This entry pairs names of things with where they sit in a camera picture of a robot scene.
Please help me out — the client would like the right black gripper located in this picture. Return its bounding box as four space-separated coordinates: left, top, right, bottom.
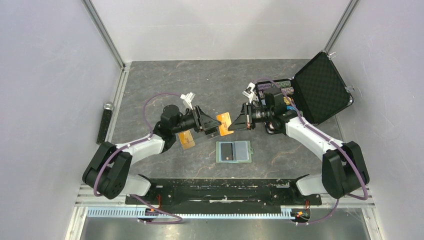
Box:
228 102 274 132

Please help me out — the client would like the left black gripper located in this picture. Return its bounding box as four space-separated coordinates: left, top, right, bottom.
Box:
172 105 221 134

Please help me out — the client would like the clear plastic card box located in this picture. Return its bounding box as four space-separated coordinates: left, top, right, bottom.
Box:
176 129 218 146

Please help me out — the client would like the green leather card holder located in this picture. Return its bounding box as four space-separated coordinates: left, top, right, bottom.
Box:
215 140 254 164

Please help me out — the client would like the orange credit card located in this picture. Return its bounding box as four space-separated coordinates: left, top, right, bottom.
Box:
216 112 234 137
178 130 196 150

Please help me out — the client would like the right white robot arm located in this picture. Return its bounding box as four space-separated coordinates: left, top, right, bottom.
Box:
228 91 370 204

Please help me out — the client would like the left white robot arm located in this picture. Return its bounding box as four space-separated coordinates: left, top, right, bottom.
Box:
82 104 222 204

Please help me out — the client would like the black poker chip case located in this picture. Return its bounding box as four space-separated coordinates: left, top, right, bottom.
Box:
255 51 354 134

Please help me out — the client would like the black tool silver knob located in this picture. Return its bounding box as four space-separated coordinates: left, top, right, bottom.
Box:
96 101 115 145

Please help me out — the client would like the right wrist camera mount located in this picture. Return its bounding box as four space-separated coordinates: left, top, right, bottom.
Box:
242 82 258 104

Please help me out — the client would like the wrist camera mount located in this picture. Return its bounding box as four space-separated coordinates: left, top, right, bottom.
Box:
180 92 195 110
242 82 258 104

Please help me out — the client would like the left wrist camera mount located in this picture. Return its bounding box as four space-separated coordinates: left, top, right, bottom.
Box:
180 92 195 110

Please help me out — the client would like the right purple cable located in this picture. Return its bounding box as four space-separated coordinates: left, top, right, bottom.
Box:
253 77 369 227

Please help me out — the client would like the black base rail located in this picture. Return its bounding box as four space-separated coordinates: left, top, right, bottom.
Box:
142 178 322 207

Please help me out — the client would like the white slotted cable duct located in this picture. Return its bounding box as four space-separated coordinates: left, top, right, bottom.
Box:
86 206 302 220

